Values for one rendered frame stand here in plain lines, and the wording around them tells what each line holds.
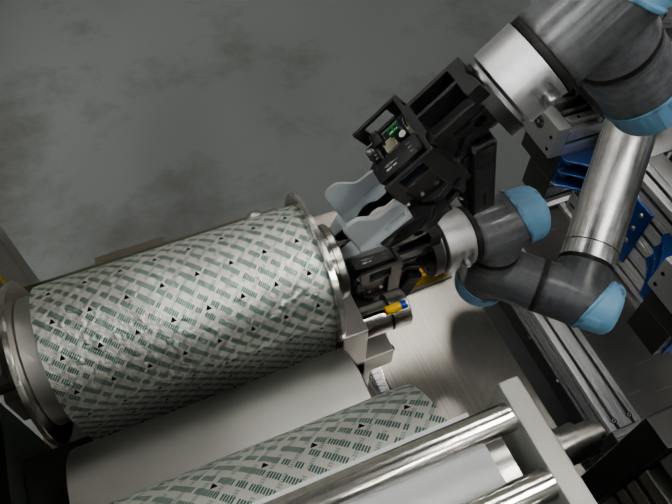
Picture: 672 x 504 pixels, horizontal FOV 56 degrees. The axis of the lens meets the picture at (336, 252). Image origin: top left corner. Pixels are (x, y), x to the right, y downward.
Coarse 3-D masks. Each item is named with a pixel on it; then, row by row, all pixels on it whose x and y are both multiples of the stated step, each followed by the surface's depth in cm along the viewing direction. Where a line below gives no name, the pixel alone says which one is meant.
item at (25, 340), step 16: (16, 304) 52; (16, 320) 51; (16, 336) 50; (32, 336) 50; (32, 352) 50; (32, 368) 49; (32, 384) 49; (48, 384) 50; (48, 400) 50; (48, 416) 51; (64, 416) 52
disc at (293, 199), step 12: (288, 204) 61; (300, 204) 56; (312, 216) 55; (312, 228) 54; (324, 252) 53; (324, 264) 54; (336, 288) 54; (336, 300) 54; (336, 312) 56; (336, 336) 60
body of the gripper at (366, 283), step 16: (416, 240) 76; (432, 240) 74; (368, 256) 72; (384, 256) 72; (400, 256) 74; (416, 256) 76; (432, 256) 76; (352, 272) 73; (368, 272) 71; (384, 272) 73; (400, 272) 73; (432, 272) 78; (352, 288) 76; (368, 288) 74; (384, 288) 76
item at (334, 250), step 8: (320, 224) 60; (320, 232) 59; (328, 232) 58; (328, 240) 58; (336, 240) 58; (328, 248) 57; (336, 248) 57; (336, 256) 57; (336, 264) 57; (344, 264) 57; (336, 272) 57; (344, 272) 57; (344, 280) 58; (344, 288) 58; (344, 296) 59
